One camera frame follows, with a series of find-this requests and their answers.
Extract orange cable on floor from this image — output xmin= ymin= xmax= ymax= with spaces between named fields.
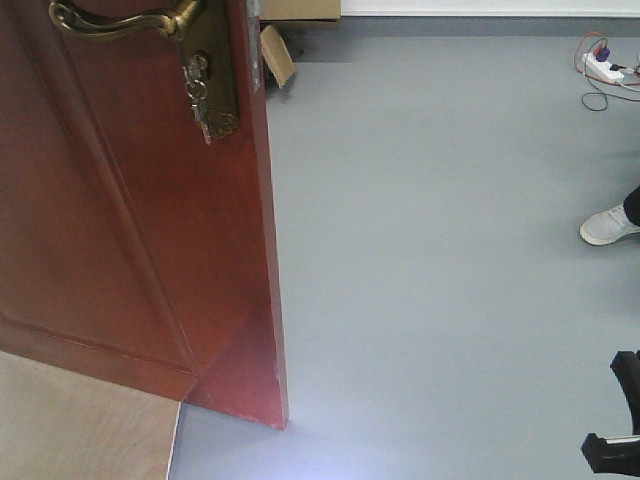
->
xmin=572 ymin=31 xmax=640 ymax=112

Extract brass door handle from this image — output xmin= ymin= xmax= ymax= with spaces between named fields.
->
xmin=48 ymin=1 xmax=204 ymax=42

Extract seated person in black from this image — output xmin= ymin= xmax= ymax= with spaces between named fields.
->
xmin=579 ymin=187 xmax=639 ymax=246

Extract keys in door lock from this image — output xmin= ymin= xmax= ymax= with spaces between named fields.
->
xmin=183 ymin=52 xmax=212 ymax=145

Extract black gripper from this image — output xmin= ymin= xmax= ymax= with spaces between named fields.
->
xmin=581 ymin=351 xmax=639 ymax=477

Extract white power strip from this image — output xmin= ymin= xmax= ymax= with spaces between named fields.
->
xmin=581 ymin=46 xmax=624 ymax=84

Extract open flat cardboard box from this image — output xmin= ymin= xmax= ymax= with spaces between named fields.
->
xmin=260 ymin=24 xmax=296 ymax=89

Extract plywood base board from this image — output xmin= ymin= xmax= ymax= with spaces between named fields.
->
xmin=1 ymin=353 xmax=180 ymax=479

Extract reddish brown wooden door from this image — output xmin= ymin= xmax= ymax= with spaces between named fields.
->
xmin=1 ymin=1 xmax=289 ymax=429

